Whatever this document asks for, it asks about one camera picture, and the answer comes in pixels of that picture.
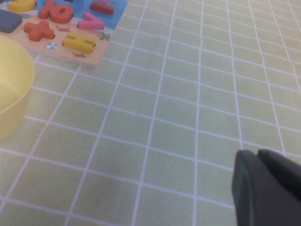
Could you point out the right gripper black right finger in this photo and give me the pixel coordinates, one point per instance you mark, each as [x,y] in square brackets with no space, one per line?
[284,169]

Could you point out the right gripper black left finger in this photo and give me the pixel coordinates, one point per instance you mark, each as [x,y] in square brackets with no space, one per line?
[258,200]

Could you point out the wooden number puzzle board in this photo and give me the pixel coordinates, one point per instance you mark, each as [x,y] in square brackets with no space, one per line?
[60,50]

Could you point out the yellow plastic bowl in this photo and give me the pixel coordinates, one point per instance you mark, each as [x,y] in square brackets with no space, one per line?
[14,82]

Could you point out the green checked tablecloth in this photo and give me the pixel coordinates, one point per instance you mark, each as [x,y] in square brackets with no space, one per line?
[164,117]

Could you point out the red minus sign block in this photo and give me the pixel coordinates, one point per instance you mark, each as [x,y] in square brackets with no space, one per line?
[102,7]

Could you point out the pink angle sign block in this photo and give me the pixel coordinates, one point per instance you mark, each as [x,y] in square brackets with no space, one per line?
[88,23]

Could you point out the yellow equals sign block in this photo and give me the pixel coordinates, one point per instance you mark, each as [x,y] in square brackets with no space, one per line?
[70,42]

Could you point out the orange plus sign block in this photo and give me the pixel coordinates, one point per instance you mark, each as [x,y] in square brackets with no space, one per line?
[38,30]

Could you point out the orange wooden number ten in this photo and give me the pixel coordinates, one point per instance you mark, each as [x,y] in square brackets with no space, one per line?
[45,11]

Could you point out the dark blue square block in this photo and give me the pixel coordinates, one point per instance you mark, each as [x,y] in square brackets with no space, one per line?
[9,21]

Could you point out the yellow wooden number nine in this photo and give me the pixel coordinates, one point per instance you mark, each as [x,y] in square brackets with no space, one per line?
[21,5]

